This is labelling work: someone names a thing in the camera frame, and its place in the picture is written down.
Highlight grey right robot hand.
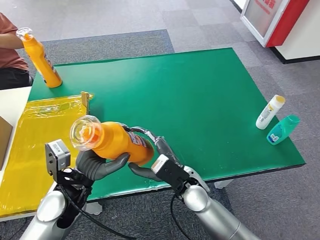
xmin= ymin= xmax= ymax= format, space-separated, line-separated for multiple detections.
xmin=122 ymin=123 xmax=182 ymax=182

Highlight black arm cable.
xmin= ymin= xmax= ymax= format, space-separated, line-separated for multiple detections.
xmin=170 ymin=192 xmax=193 ymax=240
xmin=58 ymin=185 xmax=137 ymax=240

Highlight teal plastic bottle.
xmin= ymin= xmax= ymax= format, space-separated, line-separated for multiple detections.
xmin=266 ymin=114 xmax=301 ymax=147

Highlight white bottle with yellow cap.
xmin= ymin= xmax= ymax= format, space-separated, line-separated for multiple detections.
xmin=255 ymin=94 xmax=286 ymax=131

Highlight orange bottle with clear cap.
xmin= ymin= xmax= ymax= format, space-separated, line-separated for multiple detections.
xmin=15 ymin=27 xmax=63 ymax=89
xmin=69 ymin=115 xmax=155 ymax=167

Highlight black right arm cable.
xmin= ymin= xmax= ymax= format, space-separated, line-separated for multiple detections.
xmin=170 ymin=192 xmax=193 ymax=240

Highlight yellow plastic sheet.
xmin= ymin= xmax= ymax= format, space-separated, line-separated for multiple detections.
xmin=0 ymin=93 xmax=94 ymax=219

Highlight small yellow upright tab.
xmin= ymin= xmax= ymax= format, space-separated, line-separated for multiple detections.
xmin=81 ymin=91 xmax=91 ymax=115

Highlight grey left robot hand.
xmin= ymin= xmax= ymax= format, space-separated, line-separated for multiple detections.
xmin=75 ymin=150 xmax=131 ymax=182

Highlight brown cardboard piece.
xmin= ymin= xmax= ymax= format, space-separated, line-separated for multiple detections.
xmin=0 ymin=115 xmax=14 ymax=171

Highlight white and red display cabinet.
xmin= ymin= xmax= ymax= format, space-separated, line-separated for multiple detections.
xmin=239 ymin=0 xmax=320 ymax=64

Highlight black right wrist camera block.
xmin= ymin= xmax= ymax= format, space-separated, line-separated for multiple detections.
xmin=151 ymin=153 xmax=198 ymax=194

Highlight green topped table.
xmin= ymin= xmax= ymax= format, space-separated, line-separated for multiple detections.
xmin=27 ymin=47 xmax=306 ymax=216

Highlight person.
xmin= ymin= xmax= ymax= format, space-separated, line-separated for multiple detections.
xmin=0 ymin=12 xmax=34 ymax=91

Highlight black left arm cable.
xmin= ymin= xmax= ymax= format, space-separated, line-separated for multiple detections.
xmin=58 ymin=185 xmax=137 ymax=240

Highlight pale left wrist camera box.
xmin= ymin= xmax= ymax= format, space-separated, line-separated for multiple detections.
xmin=45 ymin=139 xmax=72 ymax=178

